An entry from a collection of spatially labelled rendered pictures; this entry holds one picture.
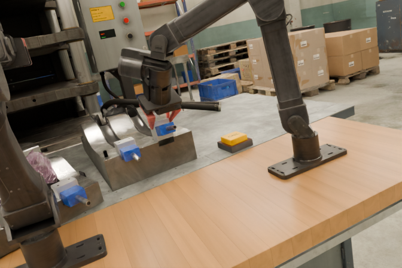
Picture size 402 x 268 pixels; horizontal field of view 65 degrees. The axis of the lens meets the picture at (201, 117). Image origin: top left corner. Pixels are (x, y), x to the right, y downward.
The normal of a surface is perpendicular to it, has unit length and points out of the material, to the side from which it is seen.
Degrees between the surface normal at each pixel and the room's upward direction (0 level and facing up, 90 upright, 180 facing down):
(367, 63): 90
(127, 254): 0
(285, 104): 90
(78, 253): 0
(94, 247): 0
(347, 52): 90
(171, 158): 90
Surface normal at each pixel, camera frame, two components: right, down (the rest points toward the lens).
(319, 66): 0.34, 0.01
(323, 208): -0.19, -0.95
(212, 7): -0.19, 0.23
